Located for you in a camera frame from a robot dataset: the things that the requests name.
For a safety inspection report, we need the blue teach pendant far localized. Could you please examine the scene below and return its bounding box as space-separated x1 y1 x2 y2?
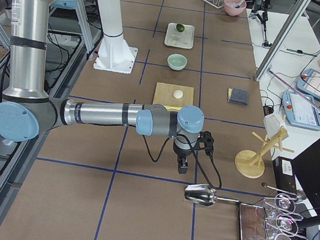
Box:
296 68 320 101

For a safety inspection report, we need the light green ceramic bowl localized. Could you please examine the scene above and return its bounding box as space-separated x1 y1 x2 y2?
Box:
167 54 188 71

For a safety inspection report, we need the black monitor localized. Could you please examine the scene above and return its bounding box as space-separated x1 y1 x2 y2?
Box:
292 138 320 208

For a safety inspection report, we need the green lime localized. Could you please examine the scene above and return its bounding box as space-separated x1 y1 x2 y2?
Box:
176 24 185 32

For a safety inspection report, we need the white steamed bun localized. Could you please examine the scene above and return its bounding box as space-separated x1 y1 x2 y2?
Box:
173 89 183 99

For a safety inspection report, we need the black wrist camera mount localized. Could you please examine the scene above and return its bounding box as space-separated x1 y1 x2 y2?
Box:
197 131 214 156

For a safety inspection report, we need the clear wine glass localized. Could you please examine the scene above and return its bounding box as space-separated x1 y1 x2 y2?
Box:
264 193 303 221

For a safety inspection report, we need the steel scoop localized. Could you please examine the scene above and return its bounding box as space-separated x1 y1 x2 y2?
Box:
185 184 239 206

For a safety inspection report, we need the dark glass rack tray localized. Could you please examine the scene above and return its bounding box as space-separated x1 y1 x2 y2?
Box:
238 202 268 240

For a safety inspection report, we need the pink bowl with ice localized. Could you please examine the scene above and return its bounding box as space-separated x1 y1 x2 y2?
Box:
223 0 247 16

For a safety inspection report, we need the blue teach pendant near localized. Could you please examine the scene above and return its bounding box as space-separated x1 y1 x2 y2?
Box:
282 91 320 131

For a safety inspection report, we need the bamboo cutting board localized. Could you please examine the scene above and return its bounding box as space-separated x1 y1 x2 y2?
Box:
152 82 194 108

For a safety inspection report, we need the grey folded cloth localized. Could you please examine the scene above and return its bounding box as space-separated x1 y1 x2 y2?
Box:
227 88 249 106

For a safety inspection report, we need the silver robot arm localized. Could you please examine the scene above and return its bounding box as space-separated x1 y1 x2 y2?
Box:
0 0 204 174

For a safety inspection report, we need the blue teach pendant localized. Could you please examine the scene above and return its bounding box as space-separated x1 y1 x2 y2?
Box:
282 91 320 131
296 68 320 101

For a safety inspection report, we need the wooden mug tree stand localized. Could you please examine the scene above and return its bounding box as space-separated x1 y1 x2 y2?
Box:
234 125 294 179

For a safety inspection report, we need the black tripod stick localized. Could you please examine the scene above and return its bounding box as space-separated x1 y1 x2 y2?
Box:
249 0 271 47

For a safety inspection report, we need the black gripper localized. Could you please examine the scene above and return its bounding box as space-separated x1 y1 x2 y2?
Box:
173 136 196 174

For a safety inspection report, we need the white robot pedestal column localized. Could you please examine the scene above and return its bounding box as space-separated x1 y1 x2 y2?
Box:
94 0 138 75

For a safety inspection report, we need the aluminium frame post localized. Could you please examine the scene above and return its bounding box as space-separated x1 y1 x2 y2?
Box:
254 0 311 81

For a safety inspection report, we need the white plastic tray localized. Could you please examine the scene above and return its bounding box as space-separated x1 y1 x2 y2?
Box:
164 23 195 49

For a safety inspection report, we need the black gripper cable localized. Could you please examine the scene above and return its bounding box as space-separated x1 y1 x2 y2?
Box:
136 128 227 190

